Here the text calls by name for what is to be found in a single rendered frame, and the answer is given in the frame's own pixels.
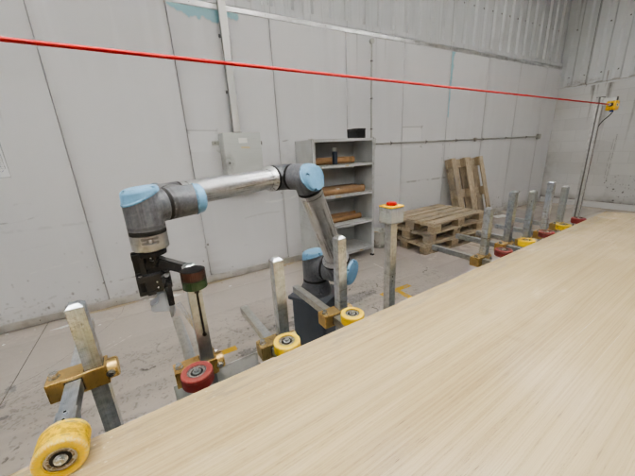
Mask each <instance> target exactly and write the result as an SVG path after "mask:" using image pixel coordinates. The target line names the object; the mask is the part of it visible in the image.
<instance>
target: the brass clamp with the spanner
mask: <svg viewBox="0 0 635 476"><path fill-rule="evenodd" d="M213 354H214V358H213V359H210V360H208V361H206V362H209V363H211V364H212V365H213V369H214V374H215V373H218V372H219V368H221V367H223V366H225V359H224V356H223V353H222V351H221V350H219V351H216V352H214V350H213ZM199 361H200V358H199V355H198V356H195V357H193V358H190V359H187V360H185V361H182V362H181V363H182V365H183V368H182V369H181V370H176V369H175V367H176V364H174V365H173V369H174V373H175V378H176V382H177V386H178V389H181V388H182V385H181V381H180V374H181V372H182V371H183V370H184V369H185V368H186V367H187V366H189V365H190V364H192V363H195V362H199Z"/></svg>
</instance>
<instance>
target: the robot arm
mask: <svg viewBox="0 0 635 476"><path fill-rule="evenodd" d="M323 184H324V175H323V172H322V170H321V168H320V167H319V166H318V165H316V164H313V163H293V164H292V163H289V164H274V165H268V166H265V167H264V168H263V170H259V171H251V172H245V173H238V174H231V175H225V176H218V177H211V178H199V179H192V180H186V181H173V182H167V183H151V184H147V185H141V186H134V187H130V188H127V189H124V190H122V191H121V192H120V193H119V198H120V207H121V208H122V211H123V215H124V218H125V222H126V226H127V230H128V234H129V242H130V246H131V250H132V251H133V252H131V253H130V257H131V261H132V264H133V268H134V272H135V277H136V281H137V285H138V289H139V293H140V297H144V296H152V295H156V294H157V296H156V297H155V298H153V299H152V300H151V301H150V305H151V306H152V307H151V310H152V312H167V311H168V312H170V314H171V317H172V316H174V314H175V312H176V306H175V300H174V295H173V291H172V287H173V283H172V280H171V275H170V272H169V271H170V270H171V271H175V272H178V273H180V271H181V267H182V266H183V265H184V264H188V263H185V262H181V261H177V260H174V259H170V258H167V257H164V256H161V255H164V254H165V253H166V252H167V249H166V248H167V247H168V246H169V240H168V235H167V230H166V224H165V221H168V220H172V219H176V218H181V217H184V216H189V215H193V214H200V213H204V212H205V211H206V209H207V206H208V202H210V201H215V200H218V199H223V198H228V197H232V196H240V195H244V194H249V193H253V192H258V191H263V190H268V191H270V192H274V191H280V190H296V191H297V193H298V195H299V198H300V200H301V203H302V205H303V208H304V209H305V211H306V214H307V216H308V219H309V221H310V224H311V226H312V229H313V231H314V233H315V235H316V237H317V241H318V244H319V246H320V247H314V248H309V249H307V250H305V251H303V253H302V270H303V284H302V288H304V289H305V290H306V291H308V292H309V293H311V294H312V295H313V296H315V297H316V298H325V297H327V296H329V295H330V294H331V293H332V287H331V284H330V283H329V281H334V257H333V237H335V236H336V235H338V234H337V231H336V228H335V224H334V221H333V218H332V216H331V213H330V210H329V207H328V204H327V201H326V198H325V196H324V194H323V191H322V187H323ZM346 256H347V285H351V284H352V283H353V282H354V280H355V278H356V276H357V272H358V262H357V261H356V260H355V259H351V258H350V256H349V253H348V252H347V251H346ZM149 258H151V259H149ZM138 277H140V278H138Z"/></svg>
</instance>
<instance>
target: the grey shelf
mask: <svg viewBox="0 0 635 476"><path fill-rule="evenodd" d="M373 140H374V141H373ZM333 148H337V157H345V156H354V158H355V160H354V162H348V163H338V164H324V165H319V167H320V168H321V170H322V172H323V175H324V184H323V187H326V186H335V185H342V184H351V183H352V184H355V183H356V184H365V191H364V192H356V193H348V194H342V195H328V196H325V198H326V201H327V204H328V207H329V210H330V213H331V214H333V213H343V212H350V211H356V212H357V213H362V217H361V218H356V219H352V220H347V221H342V222H337V223H334V224H335V228H336V231H337V234H338V235H342V236H344V237H345V238H346V251H347V252H348V253H349V254H351V253H354V252H358V251H362V250H366V249H370V248H371V253H370V255H374V160H375V138H349V139H319V140H305V141H296V142H295V150H296V163H313V164H316V158H330V157H332V156H333V155H332V152H333ZM373 148H374V149H373ZM299 206H300V234H301V248H302V253H303V251H305V250H307V249H309V248H314V247H320V246H319V244H318V240H317V237H316V235H315V233H314V231H313V229H312V226H311V224H310V221H309V219H308V216H307V214H306V211H305V209H304V208H303V205H302V203H301V200H300V198H299Z"/></svg>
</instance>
